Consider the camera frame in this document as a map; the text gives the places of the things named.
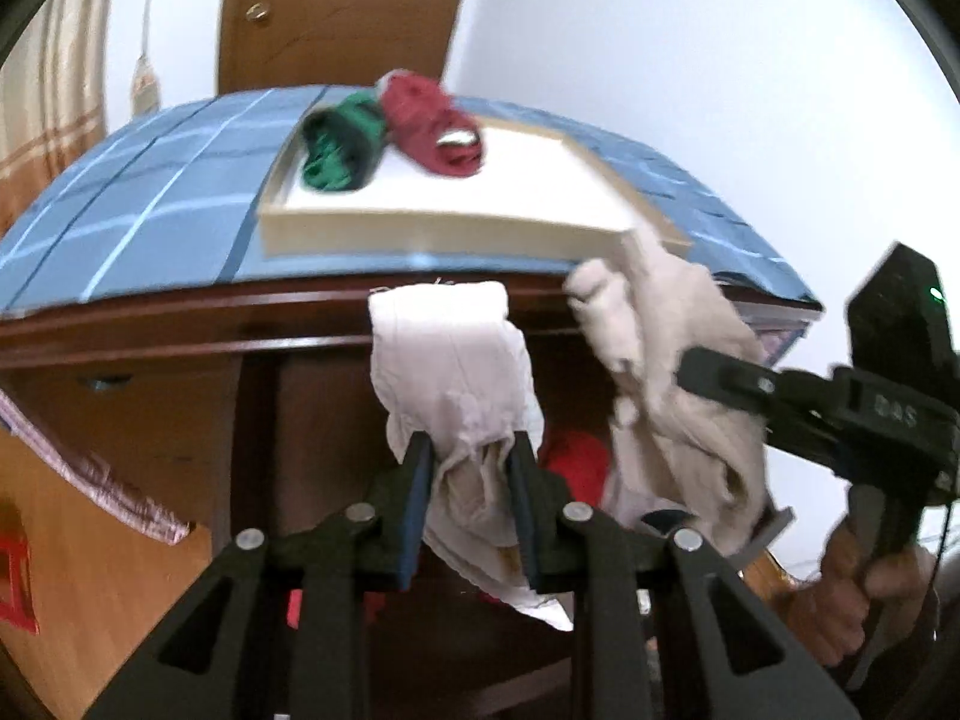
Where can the green underwear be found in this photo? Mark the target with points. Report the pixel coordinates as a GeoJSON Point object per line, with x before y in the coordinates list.
{"type": "Point", "coordinates": [341, 142]}

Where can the wooden drawer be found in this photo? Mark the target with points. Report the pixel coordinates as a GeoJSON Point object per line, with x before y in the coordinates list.
{"type": "Point", "coordinates": [322, 420]}

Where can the pink striped cloth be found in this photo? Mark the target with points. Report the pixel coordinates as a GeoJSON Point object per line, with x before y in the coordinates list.
{"type": "Point", "coordinates": [97, 476]}

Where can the blue plaid cloth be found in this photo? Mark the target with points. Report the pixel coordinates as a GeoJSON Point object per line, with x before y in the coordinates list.
{"type": "Point", "coordinates": [150, 195]}

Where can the red paper decoration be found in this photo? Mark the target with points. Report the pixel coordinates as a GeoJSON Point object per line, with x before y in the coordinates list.
{"type": "Point", "coordinates": [19, 577]}

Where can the white underwear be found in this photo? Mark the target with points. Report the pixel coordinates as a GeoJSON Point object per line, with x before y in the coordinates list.
{"type": "Point", "coordinates": [450, 390]}

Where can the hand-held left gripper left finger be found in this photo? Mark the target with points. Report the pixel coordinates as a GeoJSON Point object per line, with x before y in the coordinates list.
{"type": "Point", "coordinates": [416, 502]}

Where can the beige patterned curtain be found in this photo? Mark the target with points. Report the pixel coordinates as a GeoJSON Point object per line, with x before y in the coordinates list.
{"type": "Point", "coordinates": [52, 112]}

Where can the brown wooden door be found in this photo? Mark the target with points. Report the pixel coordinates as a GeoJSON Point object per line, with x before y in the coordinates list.
{"type": "Point", "coordinates": [352, 15]}

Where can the beige underwear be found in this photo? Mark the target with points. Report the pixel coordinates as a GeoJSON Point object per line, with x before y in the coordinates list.
{"type": "Point", "coordinates": [675, 300]}

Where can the beige curtain tassel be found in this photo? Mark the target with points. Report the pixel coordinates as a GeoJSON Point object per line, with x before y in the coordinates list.
{"type": "Point", "coordinates": [146, 79]}

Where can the person's right hand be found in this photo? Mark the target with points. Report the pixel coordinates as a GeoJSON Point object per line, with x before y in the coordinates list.
{"type": "Point", "coordinates": [832, 600]}

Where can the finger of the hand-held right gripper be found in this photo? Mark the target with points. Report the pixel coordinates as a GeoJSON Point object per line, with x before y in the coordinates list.
{"type": "Point", "coordinates": [810, 446]}
{"type": "Point", "coordinates": [720, 375]}

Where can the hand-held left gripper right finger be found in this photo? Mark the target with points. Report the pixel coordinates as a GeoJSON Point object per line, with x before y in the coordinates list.
{"type": "Point", "coordinates": [521, 510]}

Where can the brass door knob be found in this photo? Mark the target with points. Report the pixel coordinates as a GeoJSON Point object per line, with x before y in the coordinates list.
{"type": "Point", "coordinates": [257, 11]}

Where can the round metal drawer lock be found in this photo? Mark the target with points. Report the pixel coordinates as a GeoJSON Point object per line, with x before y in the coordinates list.
{"type": "Point", "coordinates": [105, 382]}

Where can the red underwear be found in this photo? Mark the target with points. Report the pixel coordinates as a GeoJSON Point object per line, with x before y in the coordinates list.
{"type": "Point", "coordinates": [427, 127]}
{"type": "Point", "coordinates": [574, 457]}

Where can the white tray with wooden rim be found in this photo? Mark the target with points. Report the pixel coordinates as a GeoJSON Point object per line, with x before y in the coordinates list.
{"type": "Point", "coordinates": [487, 195]}

